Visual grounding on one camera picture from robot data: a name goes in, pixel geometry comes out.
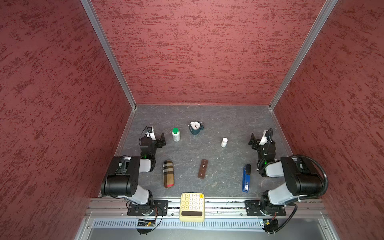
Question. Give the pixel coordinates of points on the plaid glasses case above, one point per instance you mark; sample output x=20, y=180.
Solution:
x=168, y=173

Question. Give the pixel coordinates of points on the teal kitchen scale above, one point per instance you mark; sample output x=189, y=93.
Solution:
x=195, y=127

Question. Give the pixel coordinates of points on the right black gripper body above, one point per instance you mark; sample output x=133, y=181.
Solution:
x=259, y=155

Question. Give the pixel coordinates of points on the aluminium front rail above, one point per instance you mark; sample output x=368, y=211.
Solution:
x=219, y=208

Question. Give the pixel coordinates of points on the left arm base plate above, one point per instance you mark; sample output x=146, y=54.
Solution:
x=158, y=208

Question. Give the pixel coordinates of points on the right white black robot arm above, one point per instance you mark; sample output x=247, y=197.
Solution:
x=304, y=177

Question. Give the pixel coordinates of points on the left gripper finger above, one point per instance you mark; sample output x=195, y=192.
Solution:
x=163, y=138
x=160, y=145

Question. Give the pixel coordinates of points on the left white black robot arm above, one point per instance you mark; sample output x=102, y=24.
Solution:
x=122, y=178

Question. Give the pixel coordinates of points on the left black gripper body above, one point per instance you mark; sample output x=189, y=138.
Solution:
x=153, y=151

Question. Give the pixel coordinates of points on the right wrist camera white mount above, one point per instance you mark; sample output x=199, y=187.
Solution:
x=265, y=138

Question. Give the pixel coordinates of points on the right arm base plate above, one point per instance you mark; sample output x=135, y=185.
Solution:
x=256, y=208

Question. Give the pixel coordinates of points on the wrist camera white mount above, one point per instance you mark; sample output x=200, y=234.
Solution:
x=150, y=133
x=265, y=138

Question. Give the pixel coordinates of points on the green cap white pill bottle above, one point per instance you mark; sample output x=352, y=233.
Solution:
x=176, y=134

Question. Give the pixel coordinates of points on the white slotted cable duct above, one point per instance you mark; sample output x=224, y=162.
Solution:
x=208, y=224

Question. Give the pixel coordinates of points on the small white pill bottle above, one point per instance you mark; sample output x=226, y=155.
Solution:
x=224, y=142

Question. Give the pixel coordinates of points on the yellow calculator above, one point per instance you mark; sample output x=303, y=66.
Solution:
x=192, y=207

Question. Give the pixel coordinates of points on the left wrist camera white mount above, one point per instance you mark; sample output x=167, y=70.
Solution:
x=150, y=133

